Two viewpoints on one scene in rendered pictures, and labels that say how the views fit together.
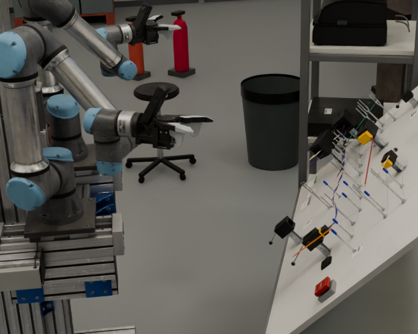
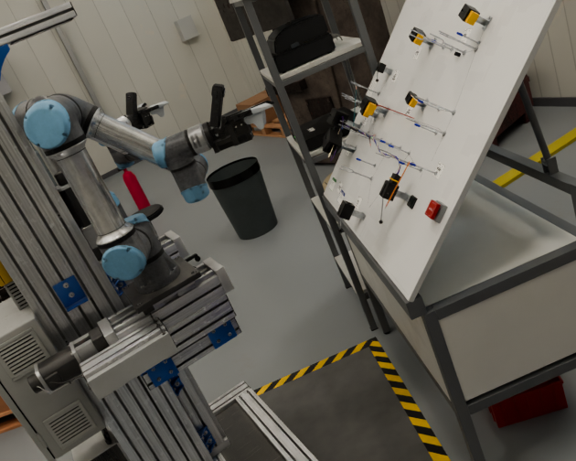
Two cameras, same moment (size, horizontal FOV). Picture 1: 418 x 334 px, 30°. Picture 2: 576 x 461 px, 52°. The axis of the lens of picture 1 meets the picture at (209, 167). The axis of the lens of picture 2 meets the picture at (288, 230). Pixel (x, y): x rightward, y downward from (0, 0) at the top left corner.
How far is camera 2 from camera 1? 0.81 m
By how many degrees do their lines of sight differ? 13
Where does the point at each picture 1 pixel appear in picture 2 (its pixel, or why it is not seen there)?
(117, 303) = (209, 381)
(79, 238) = (188, 292)
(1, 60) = (45, 129)
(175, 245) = not seen: hidden behind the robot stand
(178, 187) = not seen: hidden behind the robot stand
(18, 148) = (99, 218)
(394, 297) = (462, 219)
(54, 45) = (87, 106)
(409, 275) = not seen: hidden behind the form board
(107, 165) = (196, 189)
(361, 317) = (452, 242)
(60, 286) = (187, 350)
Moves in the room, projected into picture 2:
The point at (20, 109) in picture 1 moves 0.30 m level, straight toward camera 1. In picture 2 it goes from (85, 176) to (122, 181)
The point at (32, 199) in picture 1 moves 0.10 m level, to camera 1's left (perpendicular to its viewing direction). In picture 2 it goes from (134, 262) to (101, 280)
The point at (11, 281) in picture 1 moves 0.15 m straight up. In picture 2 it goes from (147, 359) to (123, 317)
